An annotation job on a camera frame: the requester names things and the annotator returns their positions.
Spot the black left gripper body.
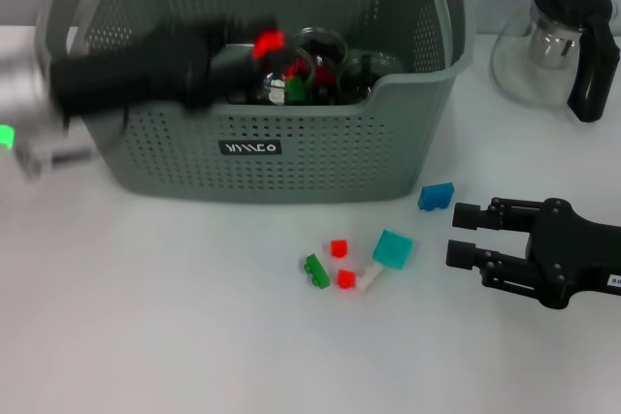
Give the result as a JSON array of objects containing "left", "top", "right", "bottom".
[{"left": 50, "top": 23, "right": 217, "bottom": 119}]

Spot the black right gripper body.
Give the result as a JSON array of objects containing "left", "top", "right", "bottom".
[{"left": 526, "top": 198, "right": 621, "bottom": 310}]

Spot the bright red sloped toy brick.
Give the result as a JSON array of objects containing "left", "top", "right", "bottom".
[{"left": 251, "top": 30, "right": 287, "bottom": 60}]

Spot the blue toy brick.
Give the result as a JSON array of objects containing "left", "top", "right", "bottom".
[{"left": 418, "top": 181, "right": 457, "bottom": 213}]

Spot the glass teacup black base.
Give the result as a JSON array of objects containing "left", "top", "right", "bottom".
[
  {"left": 337, "top": 50, "right": 407, "bottom": 106},
  {"left": 227, "top": 43, "right": 316, "bottom": 106},
  {"left": 290, "top": 25, "right": 350, "bottom": 106}
]

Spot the green toy brick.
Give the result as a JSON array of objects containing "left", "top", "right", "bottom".
[
  {"left": 304, "top": 253, "right": 331, "bottom": 291},
  {"left": 284, "top": 77, "right": 307, "bottom": 104}
]

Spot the teal square toy brick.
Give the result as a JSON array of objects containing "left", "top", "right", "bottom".
[{"left": 372, "top": 229, "right": 415, "bottom": 271}]

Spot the dark red long toy brick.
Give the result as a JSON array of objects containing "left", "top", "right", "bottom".
[{"left": 285, "top": 58, "right": 337, "bottom": 89}]

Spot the white toy brick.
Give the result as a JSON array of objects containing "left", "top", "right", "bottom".
[{"left": 356, "top": 263, "right": 384, "bottom": 295}]

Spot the grey perforated plastic storage bin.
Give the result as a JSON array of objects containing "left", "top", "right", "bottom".
[{"left": 33, "top": 0, "right": 477, "bottom": 205}]

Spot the glass pitcher black handle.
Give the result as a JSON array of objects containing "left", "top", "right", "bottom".
[{"left": 490, "top": 0, "right": 621, "bottom": 124}]

